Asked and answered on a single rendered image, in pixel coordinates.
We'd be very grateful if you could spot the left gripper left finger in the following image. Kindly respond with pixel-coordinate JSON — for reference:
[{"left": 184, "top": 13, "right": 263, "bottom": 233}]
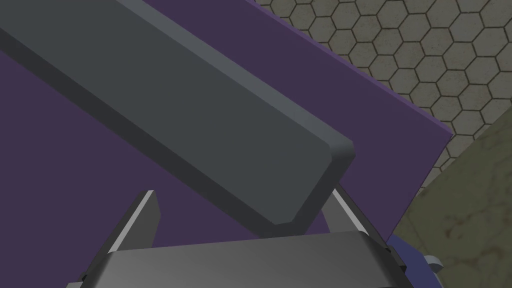
[{"left": 107, "top": 189, "right": 162, "bottom": 255}]

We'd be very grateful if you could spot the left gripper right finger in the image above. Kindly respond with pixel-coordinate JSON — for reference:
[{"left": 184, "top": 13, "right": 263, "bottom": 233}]
[{"left": 320, "top": 182, "right": 388, "bottom": 254}]

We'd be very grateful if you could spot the blue round object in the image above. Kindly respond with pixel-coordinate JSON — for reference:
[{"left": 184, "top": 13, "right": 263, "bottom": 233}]
[{"left": 387, "top": 234, "right": 445, "bottom": 288}]

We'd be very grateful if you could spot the grey bar handle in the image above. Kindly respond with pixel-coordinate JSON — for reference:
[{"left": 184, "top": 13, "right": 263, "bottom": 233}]
[{"left": 0, "top": 0, "right": 356, "bottom": 238}]

